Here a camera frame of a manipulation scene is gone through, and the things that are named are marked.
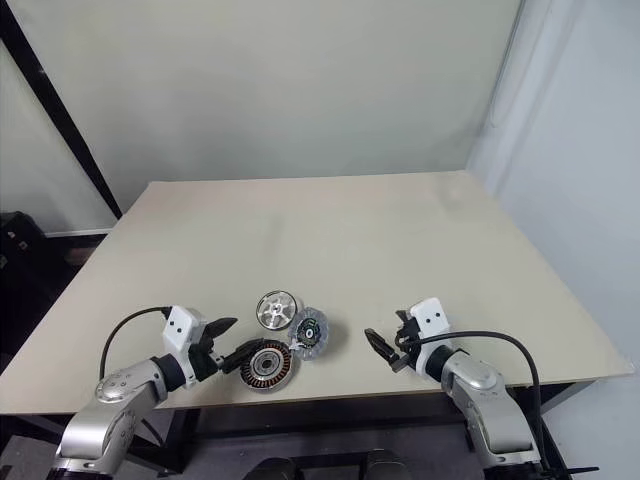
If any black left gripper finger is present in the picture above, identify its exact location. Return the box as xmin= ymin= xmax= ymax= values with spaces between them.
xmin=205 ymin=316 xmax=239 ymax=342
xmin=218 ymin=338 xmax=266 ymax=374

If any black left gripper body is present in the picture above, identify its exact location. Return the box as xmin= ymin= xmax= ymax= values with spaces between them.
xmin=191 ymin=327 xmax=227 ymax=385

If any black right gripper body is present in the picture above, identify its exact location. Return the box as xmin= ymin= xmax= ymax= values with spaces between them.
xmin=396 ymin=319 xmax=427 ymax=374

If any motor stator with copper windings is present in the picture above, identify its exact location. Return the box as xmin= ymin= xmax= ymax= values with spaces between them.
xmin=238 ymin=337 xmax=303 ymax=394

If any silver rotor bell wheel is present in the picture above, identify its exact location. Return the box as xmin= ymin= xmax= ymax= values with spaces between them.
xmin=255 ymin=289 xmax=305 ymax=332

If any motor end cap with circuit board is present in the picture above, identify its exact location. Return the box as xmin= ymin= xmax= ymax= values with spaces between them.
xmin=286 ymin=306 xmax=332 ymax=363

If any dark rounded shape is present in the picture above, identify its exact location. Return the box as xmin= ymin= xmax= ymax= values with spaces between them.
xmin=367 ymin=447 xmax=417 ymax=480
xmin=249 ymin=456 xmax=299 ymax=480

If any black equipment case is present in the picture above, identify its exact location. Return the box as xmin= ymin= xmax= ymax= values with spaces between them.
xmin=0 ymin=210 xmax=69 ymax=306

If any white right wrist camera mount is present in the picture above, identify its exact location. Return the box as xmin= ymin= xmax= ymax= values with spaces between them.
xmin=407 ymin=297 xmax=454 ymax=382

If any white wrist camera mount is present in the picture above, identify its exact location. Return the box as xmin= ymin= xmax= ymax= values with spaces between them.
xmin=160 ymin=305 xmax=209 ymax=391
xmin=407 ymin=297 xmax=454 ymax=382

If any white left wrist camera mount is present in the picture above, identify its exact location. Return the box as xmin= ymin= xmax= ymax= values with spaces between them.
xmin=160 ymin=305 xmax=209 ymax=391

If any black metal table frame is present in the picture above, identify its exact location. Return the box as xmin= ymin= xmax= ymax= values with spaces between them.
xmin=124 ymin=372 xmax=595 ymax=476

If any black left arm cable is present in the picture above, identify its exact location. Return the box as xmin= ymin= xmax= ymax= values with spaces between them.
xmin=99 ymin=306 xmax=172 ymax=377

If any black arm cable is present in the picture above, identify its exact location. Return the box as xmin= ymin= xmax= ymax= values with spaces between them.
xmin=99 ymin=306 xmax=172 ymax=377
xmin=399 ymin=329 xmax=547 ymax=471

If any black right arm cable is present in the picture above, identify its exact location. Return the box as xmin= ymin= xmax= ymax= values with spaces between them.
xmin=399 ymin=329 xmax=547 ymax=471

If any black diagonal frame bar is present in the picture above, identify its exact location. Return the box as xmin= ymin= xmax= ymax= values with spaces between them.
xmin=0 ymin=0 xmax=124 ymax=220

